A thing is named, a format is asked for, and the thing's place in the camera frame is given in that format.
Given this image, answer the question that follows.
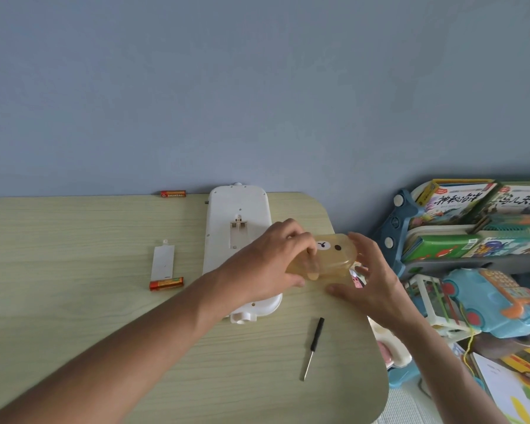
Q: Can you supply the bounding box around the person's right hand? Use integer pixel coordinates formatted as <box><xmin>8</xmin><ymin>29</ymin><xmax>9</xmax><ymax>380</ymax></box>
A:
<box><xmin>324</xmin><ymin>232</ymin><xmax>425</xmax><ymax>334</ymax></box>

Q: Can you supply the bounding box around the light blue toy piece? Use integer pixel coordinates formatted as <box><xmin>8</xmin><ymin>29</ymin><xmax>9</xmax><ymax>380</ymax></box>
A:
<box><xmin>386</xmin><ymin>361</ymin><xmax>421</xmax><ymax>390</ymax></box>

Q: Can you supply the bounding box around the yellow picture book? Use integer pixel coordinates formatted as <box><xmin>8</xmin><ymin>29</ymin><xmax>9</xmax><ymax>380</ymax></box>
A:
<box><xmin>472</xmin><ymin>348</ymin><xmax>530</xmax><ymax>424</ymax></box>

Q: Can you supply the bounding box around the yellow cord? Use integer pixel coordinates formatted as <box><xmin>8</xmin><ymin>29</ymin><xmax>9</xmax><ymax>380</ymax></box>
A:
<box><xmin>461</xmin><ymin>333</ymin><xmax>487</xmax><ymax>395</ymax></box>

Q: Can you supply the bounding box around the person's left hand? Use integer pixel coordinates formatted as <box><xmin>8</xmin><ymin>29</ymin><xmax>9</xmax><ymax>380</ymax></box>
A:
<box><xmin>213</xmin><ymin>218</ymin><xmax>321</xmax><ymax>319</ymax></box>

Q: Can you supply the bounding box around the white plastic toy basket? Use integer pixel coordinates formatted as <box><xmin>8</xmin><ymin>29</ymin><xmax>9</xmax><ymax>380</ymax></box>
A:
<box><xmin>405</xmin><ymin>274</ymin><xmax>474</xmax><ymax>339</ymax></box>

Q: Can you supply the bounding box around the white battery cover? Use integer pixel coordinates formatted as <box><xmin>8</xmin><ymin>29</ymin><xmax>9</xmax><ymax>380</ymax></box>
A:
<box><xmin>150</xmin><ymin>239</ymin><xmax>176</xmax><ymax>281</ymax></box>

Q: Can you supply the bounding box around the white plastic toy body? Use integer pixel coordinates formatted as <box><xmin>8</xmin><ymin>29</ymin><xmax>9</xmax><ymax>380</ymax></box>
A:
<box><xmin>202</xmin><ymin>183</ymin><xmax>284</xmax><ymax>325</ymax></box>

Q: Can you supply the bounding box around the teal board book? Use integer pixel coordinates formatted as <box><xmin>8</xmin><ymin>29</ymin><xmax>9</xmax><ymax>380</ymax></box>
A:
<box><xmin>483</xmin><ymin>214</ymin><xmax>530</xmax><ymax>237</ymax></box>

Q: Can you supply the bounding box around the grey floor mat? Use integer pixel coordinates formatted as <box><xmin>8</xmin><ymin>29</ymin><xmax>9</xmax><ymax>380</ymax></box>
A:
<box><xmin>377</xmin><ymin>384</ymin><xmax>444</xmax><ymax>424</ymax></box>

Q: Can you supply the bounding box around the bird picture book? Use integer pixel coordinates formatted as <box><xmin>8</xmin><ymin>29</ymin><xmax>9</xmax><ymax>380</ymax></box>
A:
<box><xmin>481</xmin><ymin>183</ymin><xmax>530</xmax><ymax>218</ymax></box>

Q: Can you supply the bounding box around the colourful animal picture book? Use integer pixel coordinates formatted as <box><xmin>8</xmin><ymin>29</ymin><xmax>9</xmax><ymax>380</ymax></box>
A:
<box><xmin>463</xmin><ymin>236</ymin><xmax>530</xmax><ymax>259</ymax></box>

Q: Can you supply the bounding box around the translucent yellow bear case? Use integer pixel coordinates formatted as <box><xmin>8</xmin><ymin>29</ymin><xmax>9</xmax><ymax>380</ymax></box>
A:
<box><xmin>285</xmin><ymin>232</ymin><xmax>359</xmax><ymax>287</ymax></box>

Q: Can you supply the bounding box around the person's right forearm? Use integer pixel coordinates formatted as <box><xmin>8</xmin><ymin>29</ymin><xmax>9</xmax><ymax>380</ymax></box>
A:
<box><xmin>397</xmin><ymin>320</ymin><xmax>509</xmax><ymax>424</ymax></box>

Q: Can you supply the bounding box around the person's left forearm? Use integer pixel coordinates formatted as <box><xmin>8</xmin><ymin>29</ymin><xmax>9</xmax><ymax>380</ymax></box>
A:
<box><xmin>0</xmin><ymin>273</ymin><xmax>241</xmax><ymax>424</ymax></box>

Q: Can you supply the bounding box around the blue plastic bookshelf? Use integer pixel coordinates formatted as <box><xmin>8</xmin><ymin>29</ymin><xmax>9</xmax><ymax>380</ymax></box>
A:
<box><xmin>370</xmin><ymin>187</ymin><xmax>530</xmax><ymax>281</ymax></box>

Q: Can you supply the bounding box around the blue elephant toy phone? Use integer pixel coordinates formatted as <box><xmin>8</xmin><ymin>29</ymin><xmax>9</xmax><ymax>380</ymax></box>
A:
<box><xmin>442</xmin><ymin>268</ymin><xmax>530</xmax><ymax>339</ymax></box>

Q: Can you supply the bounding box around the white and pink toy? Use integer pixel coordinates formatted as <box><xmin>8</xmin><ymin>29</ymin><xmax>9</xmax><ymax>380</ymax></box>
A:
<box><xmin>367</xmin><ymin>317</ymin><xmax>413</xmax><ymax>370</ymax></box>

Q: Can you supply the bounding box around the green picture book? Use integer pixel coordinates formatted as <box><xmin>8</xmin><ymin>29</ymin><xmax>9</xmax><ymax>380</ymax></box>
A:
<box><xmin>401</xmin><ymin>233</ymin><xmax>481</xmax><ymax>264</ymax></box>

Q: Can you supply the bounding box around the small black screwdriver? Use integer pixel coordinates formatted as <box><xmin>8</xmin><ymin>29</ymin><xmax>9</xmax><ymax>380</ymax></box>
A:
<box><xmin>302</xmin><ymin>317</ymin><xmax>326</xmax><ymax>382</ymax></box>

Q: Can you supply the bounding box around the ocean picture book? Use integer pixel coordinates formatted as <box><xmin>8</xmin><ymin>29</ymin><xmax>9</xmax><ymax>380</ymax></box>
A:
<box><xmin>413</xmin><ymin>179</ymin><xmax>499</xmax><ymax>226</ymax></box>

